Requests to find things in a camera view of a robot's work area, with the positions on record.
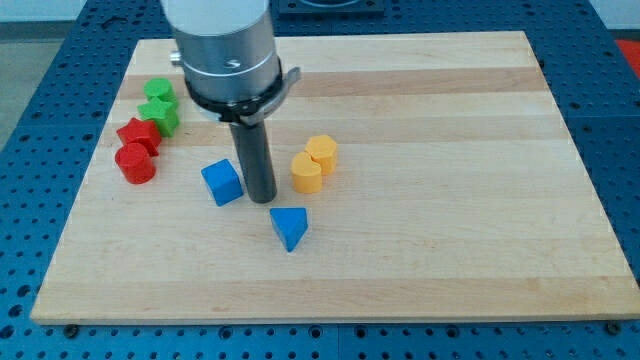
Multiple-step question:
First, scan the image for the red cylinder block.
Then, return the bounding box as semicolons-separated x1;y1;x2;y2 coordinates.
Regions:
114;143;156;184

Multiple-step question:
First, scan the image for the red object at edge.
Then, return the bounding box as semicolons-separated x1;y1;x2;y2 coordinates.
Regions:
616;39;640;77

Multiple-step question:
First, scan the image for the green star block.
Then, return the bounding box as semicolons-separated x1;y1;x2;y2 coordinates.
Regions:
137;97;180;137

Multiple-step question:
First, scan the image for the green cylinder block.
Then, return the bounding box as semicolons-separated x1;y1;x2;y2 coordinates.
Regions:
143;78;179;108

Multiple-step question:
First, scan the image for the wooden board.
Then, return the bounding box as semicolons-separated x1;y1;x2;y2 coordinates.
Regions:
31;31;639;325

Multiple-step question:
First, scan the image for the yellow heart block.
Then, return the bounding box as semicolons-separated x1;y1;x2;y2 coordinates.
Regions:
290;152;323;194

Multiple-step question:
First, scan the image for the yellow hexagon block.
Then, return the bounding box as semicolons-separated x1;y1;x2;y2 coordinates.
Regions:
305;135;338;175

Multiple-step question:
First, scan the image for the black clamp ring mount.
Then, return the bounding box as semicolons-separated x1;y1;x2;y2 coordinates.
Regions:
185;67;301;126

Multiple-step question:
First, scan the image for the blue triangle block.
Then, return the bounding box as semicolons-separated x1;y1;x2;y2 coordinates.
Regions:
269;207;308;252

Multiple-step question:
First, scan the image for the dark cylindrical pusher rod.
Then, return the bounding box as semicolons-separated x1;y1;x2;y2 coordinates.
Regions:
230;122;277;204

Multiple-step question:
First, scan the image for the blue cube block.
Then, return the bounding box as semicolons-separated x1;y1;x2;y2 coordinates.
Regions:
201;159;244;207

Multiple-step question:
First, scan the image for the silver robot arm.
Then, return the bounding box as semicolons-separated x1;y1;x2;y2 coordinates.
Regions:
161;0;300;203

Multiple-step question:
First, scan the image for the red star block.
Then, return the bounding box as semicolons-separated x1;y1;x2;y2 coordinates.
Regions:
116;117;162;157

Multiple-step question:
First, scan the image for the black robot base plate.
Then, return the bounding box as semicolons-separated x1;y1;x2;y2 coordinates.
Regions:
272;0;387;15

